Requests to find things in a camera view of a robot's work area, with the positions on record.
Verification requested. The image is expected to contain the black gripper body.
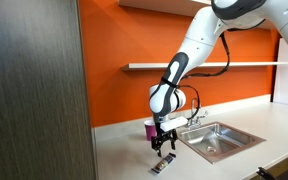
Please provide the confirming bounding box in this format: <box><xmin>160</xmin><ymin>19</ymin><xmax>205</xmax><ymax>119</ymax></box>
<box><xmin>150</xmin><ymin>128</ymin><xmax>179</xmax><ymax>150</ymax></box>

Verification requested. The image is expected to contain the dark snack packet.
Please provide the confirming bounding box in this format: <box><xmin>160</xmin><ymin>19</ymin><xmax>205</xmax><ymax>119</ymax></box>
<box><xmin>150</xmin><ymin>152</ymin><xmax>177</xmax><ymax>175</ymax></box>

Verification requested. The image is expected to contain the stainless steel sink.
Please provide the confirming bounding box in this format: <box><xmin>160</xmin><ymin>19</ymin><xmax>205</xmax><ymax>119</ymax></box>
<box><xmin>176</xmin><ymin>121</ymin><xmax>267</xmax><ymax>165</ymax></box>

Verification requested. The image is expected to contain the purple plastic cup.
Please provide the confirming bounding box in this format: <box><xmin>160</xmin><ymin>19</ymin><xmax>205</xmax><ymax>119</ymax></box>
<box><xmin>143</xmin><ymin>119</ymin><xmax>158</xmax><ymax>142</ymax></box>

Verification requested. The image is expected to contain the chrome faucet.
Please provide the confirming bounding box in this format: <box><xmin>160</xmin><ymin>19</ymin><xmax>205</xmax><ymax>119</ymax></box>
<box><xmin>185</xmin><ymin>98</ymin><xmax>209</xmax><ymax>131</ymax></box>

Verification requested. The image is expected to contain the dark wood cabinet panel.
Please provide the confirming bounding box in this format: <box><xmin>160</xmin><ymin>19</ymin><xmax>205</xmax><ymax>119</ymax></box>
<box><xmin>0</xmin><ymin>0</ymin><xmax>97</xmax><ymax>180</ymax></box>

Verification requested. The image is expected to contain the thin white wall shelf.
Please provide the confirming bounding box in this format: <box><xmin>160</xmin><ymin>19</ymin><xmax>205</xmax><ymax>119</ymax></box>
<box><xmin>121</xmin><ymin>61</ymin><xmax>288</xmax><ymax>72</ymax></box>

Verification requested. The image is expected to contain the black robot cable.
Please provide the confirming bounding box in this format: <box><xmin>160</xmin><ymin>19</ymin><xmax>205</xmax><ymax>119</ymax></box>
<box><xmin>178</xmin><ymin>31</ymin><xmax>232</xmax><ymax>122</ymax></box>

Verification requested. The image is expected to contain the white wall panel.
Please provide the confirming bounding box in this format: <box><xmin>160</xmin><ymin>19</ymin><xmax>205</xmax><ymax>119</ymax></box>
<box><xmin>272</xmin><ymin>38</ymin><xmax>288</xmax><ymax>108</ymax></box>

